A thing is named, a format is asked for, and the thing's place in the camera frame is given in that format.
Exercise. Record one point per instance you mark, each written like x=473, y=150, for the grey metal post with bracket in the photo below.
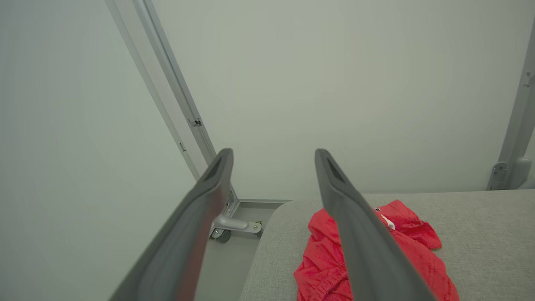
x=516, y=133

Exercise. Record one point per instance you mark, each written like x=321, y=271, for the grey metal post with caster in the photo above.
x=167, y=83

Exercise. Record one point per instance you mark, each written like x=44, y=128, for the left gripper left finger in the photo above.
x=175, y=259

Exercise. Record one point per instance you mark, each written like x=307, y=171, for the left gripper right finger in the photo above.
x=368, y=259

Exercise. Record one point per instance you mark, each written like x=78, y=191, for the red shorts with white trim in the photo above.
x=322, y=251

